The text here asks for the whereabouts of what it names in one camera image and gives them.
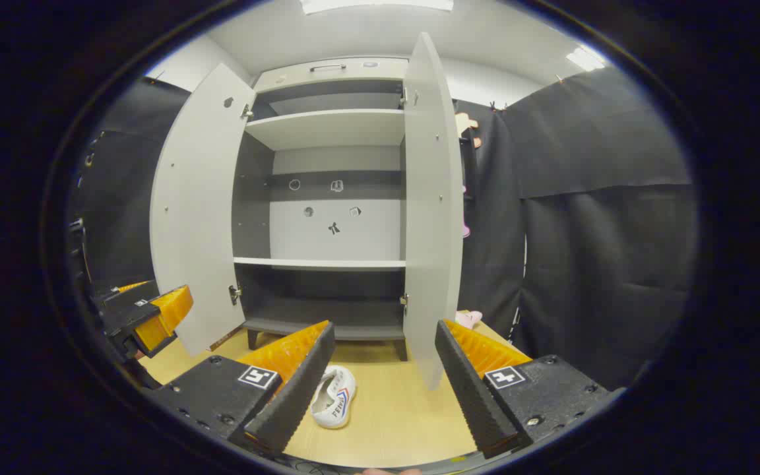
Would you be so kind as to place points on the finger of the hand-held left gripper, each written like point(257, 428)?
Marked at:
point(126, 297)
point(130, 323)

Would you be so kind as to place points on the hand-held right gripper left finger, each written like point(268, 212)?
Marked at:
point(291, 396)

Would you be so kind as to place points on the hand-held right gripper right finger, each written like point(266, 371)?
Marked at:
point(475, 396)

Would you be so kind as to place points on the white shoe with striped side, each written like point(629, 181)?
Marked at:
point(334, 396)

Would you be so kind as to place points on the light grey cabinet door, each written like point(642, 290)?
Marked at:
point(429, 218)
point(195, 211)

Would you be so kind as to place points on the grey shoe cabinet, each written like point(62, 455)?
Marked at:
point(327, 125)

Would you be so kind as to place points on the pink object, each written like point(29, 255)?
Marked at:
point(469, 318)

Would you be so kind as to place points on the black backdrop cloth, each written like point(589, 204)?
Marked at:
point(495, 231)
point(123, 198)
point(604, 264)

